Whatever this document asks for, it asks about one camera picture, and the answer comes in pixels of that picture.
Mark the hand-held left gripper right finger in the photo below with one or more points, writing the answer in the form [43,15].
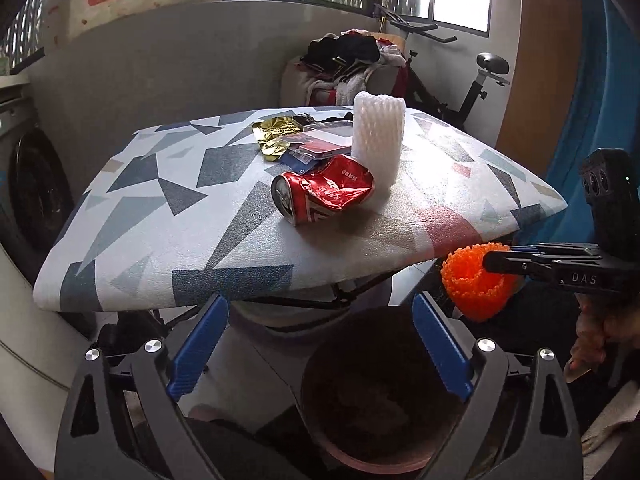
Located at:
[442,350]

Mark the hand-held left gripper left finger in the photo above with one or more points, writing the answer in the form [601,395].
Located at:
[197,350]

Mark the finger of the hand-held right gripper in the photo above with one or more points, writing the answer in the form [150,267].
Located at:
[560,248]
[515,264]

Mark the orange foam net sleeve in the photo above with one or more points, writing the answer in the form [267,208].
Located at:
[467,285]

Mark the dark round trash bin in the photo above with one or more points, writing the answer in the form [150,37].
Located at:
[380,395]

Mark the gold foil bag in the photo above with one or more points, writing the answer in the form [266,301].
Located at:
[272,135]

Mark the person's right hand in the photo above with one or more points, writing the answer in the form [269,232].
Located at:
[595,340]

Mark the blue curtain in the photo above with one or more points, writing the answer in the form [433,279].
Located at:
[600,85]

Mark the geometric patterned table cover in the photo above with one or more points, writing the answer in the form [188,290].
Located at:
[175,220]

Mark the wooden door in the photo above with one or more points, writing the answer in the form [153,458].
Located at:
[545,60]

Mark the white foam net sleeve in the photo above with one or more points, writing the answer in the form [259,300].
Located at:
[377,135]

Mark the black exercise bike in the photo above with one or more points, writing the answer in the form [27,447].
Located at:
[440,85]

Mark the crushed red drink can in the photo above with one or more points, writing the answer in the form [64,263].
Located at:
[325,190]

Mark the blue packet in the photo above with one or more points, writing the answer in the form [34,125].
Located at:
[297,161]

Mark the clear plastic box red insert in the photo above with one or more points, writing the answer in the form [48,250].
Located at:
[320,140]

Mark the washing machine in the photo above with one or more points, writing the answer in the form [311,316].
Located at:
[30,185]

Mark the white towel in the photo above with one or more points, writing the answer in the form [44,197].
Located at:
[352,90]

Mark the pile of clothes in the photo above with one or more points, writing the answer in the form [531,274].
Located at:
[350,50]

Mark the beige armchair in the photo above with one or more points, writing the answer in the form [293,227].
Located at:
[295,85]

